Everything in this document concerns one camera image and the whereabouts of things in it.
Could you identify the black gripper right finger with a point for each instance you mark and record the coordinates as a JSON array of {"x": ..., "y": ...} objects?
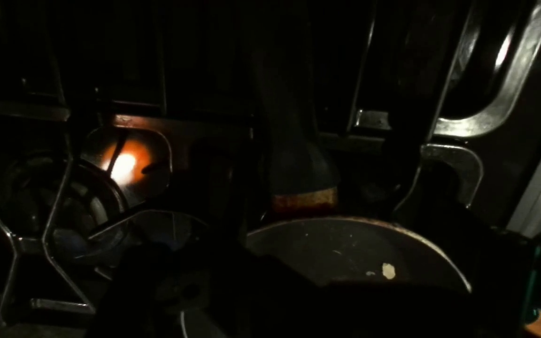
[{"x": 483, "y": 282}]

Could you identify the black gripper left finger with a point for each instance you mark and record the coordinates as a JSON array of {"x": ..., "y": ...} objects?
[{"x": 182, "y": 293}]

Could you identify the black frying pan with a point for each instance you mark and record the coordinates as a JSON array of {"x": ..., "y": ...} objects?
[{"x": 346, "y": 250}]

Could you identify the round gas burner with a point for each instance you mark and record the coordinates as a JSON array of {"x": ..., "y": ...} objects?
[{"x": 88, "y": 207}]

